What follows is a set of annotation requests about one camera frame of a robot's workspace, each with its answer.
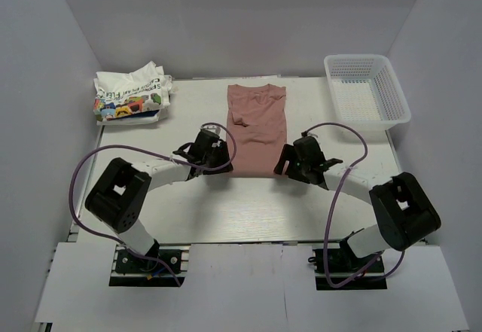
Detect pink printed t-shirt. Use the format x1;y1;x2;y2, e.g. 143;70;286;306
226;84;287;178

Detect white printed t-shirt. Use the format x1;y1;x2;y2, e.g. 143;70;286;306
93;61;172;126

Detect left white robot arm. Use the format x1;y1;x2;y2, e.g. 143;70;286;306
85;129;233;271

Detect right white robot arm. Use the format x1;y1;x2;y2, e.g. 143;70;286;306
274;136;441;272

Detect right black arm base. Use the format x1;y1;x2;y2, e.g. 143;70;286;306
307;248;387;291

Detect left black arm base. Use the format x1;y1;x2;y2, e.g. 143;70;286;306
108;245;189;288

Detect white plastic mesh basket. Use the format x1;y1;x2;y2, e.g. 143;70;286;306
324;54;411;132

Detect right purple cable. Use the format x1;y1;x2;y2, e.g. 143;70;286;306
300;122;406;288

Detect purple cable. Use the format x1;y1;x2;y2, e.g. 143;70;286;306
70;122;238;287
300;122;406;288

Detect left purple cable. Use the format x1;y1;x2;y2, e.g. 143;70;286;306
70;122;238;287

